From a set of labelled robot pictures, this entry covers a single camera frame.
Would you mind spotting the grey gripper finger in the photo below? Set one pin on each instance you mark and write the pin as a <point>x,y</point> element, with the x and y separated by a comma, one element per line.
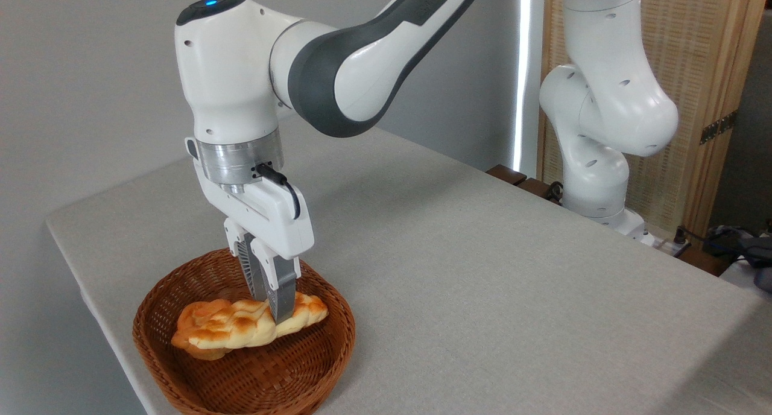
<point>280,288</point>
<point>248,267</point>

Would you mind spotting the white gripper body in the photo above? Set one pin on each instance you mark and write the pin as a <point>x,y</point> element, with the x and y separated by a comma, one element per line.
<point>265,222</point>

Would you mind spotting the long braided bread loaf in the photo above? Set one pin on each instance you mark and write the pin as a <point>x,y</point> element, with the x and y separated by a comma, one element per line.
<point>241,327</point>

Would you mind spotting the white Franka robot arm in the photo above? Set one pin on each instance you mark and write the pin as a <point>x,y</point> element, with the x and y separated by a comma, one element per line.
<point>229,77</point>

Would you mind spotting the brown wicker basket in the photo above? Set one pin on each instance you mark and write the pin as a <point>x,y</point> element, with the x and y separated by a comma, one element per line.
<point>271,379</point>

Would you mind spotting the round flower-shaped bread bun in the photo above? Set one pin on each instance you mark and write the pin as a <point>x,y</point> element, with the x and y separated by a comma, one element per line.
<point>202,351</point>

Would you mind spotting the grey tablecloth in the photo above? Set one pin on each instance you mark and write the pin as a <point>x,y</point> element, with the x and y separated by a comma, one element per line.
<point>512,312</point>

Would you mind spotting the dark brown wooden block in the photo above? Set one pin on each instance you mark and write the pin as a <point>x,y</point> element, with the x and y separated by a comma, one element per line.
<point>535,187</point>
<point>506,174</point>

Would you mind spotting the white power strip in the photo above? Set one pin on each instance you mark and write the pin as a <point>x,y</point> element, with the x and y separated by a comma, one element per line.
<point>663,245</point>

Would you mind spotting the black power plug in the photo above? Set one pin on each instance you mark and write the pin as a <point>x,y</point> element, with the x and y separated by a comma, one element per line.
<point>681,236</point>

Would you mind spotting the metal screen hinge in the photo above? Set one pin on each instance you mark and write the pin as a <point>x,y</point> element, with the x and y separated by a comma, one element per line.
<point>718,127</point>

